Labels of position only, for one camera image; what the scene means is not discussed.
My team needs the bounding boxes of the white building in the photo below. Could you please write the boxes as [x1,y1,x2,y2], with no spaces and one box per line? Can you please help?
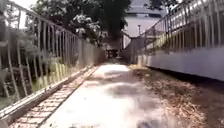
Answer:
[121,0,168,50]

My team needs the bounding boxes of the leaf-strewn ground strip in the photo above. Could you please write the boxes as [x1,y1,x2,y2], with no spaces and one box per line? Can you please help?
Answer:
[129,63,224,128]

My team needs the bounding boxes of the metal bar fence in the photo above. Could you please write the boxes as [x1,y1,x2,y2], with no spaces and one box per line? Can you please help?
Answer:
[0,0,108,111]

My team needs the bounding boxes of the grey paved path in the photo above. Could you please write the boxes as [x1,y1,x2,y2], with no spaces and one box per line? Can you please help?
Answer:
[39,61,181,128]

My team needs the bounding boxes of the dark leafy trees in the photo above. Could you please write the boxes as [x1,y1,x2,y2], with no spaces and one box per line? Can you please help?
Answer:
[31,0,133,48]

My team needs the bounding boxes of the pole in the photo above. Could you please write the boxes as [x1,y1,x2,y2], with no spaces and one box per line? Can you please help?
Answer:
[136,23,142,37]

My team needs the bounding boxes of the concrete ramp with railing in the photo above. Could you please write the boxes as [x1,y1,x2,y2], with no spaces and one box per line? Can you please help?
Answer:
[119,0,224,83]

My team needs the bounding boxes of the red brick strip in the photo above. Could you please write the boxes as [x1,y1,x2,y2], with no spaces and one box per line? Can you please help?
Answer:
[8,64,101,128]

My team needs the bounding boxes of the pale concrete kerb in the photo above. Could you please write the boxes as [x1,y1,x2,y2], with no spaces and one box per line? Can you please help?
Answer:
[0,64,96,126]

